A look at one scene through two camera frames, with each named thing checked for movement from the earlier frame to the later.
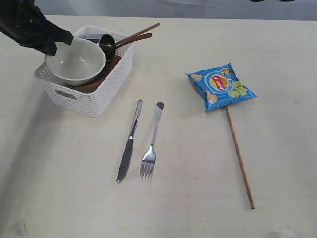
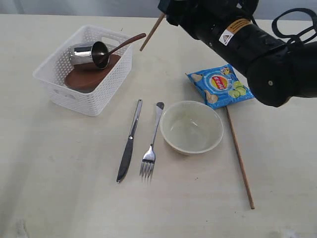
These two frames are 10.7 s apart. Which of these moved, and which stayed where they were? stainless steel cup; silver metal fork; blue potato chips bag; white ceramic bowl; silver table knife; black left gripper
Moved: black left gripper; stainless steel cup; white ceramic bowl
Stayed: silver metal fork; silver table knife; blue potato chips bag
